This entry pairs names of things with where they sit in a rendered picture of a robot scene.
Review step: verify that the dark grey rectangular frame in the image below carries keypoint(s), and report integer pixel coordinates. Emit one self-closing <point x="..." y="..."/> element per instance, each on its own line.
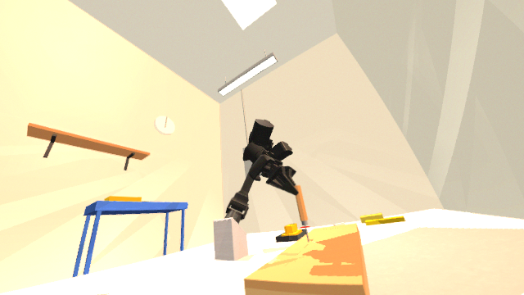
<point x="290" y="238"/>

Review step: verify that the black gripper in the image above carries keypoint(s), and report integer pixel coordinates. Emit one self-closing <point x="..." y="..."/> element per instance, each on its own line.
<point x="279" y="176"/>

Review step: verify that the orange-handled awl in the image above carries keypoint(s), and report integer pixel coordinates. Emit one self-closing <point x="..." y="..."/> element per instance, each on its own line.
<point x="301" y="209"/>

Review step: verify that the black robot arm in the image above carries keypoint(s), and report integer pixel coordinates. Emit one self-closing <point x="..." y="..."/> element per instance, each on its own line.
<point x="259" y="139"/>

